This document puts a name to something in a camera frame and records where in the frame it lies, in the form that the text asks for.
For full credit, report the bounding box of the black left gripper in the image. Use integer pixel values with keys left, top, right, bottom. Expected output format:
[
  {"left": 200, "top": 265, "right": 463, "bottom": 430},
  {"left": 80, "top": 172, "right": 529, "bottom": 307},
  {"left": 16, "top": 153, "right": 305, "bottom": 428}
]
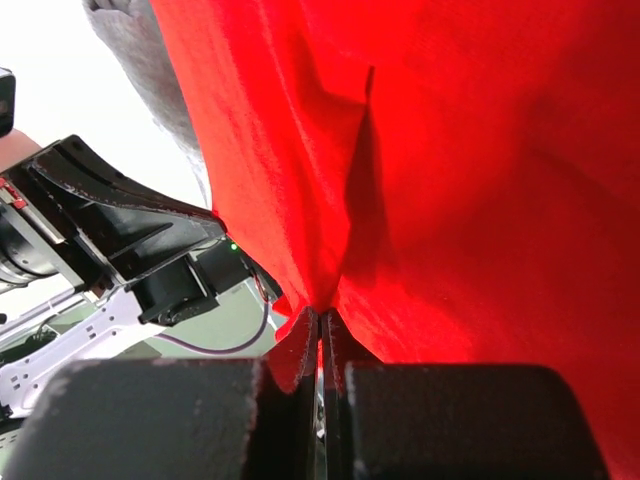
[{"left": 1, "top": 135, "right": 280, "bottom": 325}]

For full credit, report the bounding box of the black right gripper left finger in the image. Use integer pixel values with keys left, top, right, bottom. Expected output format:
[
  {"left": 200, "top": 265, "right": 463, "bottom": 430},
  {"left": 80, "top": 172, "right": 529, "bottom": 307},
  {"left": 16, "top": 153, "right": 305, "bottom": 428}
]
[{"left": 2, "top": 308, "right": 318, "bottom": 479}]

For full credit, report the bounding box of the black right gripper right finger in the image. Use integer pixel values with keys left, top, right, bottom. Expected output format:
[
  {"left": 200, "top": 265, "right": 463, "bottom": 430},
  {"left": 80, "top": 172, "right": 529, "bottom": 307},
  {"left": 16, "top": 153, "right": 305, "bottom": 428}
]
[{"left": 319, "top": 312, "right": 609, "bottom": 479}]

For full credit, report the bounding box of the red t shirt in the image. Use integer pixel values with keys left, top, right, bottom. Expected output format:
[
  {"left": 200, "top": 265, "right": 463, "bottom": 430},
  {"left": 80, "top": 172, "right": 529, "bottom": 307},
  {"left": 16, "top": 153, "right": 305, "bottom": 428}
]
[{"left": 153, "top": 1, "right": 639, "bottom": 479}]

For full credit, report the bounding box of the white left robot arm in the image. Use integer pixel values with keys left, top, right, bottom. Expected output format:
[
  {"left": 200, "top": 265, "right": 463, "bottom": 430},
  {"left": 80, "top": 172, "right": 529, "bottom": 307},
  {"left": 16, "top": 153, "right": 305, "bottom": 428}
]
[{"left": 1, "top": 136, "right": 282, "bottom": 421}]

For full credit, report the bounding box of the folded grey t shirt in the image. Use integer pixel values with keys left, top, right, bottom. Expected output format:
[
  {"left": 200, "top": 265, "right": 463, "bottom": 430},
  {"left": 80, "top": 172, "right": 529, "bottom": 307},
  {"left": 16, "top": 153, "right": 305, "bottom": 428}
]
[{"left": 83, "top": 0, "right": 212, "bottom": 208}]

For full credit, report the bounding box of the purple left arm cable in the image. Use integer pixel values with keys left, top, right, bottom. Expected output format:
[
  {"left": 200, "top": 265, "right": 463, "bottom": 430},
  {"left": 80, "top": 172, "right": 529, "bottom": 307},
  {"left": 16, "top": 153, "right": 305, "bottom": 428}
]
[{"left": 157, "top": 292, "right": 274, "bottom": 354}]

